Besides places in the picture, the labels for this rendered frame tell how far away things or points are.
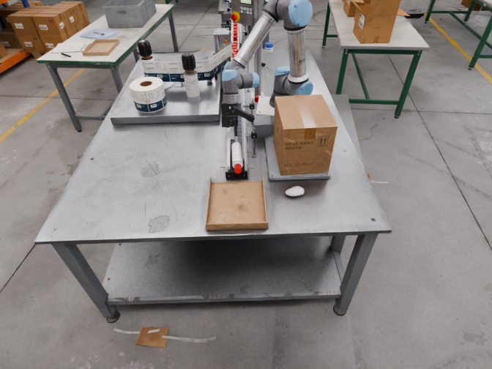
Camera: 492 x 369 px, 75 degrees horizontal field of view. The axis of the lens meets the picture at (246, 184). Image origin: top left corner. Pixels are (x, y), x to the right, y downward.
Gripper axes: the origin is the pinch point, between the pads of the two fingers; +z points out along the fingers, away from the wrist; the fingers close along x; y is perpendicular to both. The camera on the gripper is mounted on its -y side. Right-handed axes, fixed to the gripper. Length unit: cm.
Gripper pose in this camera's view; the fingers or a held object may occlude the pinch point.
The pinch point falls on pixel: (236, 141)
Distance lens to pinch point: 168.7
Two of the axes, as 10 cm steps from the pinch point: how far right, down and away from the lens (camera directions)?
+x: 0.1, 3.9, -9.2
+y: -10.0, 0.3, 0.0
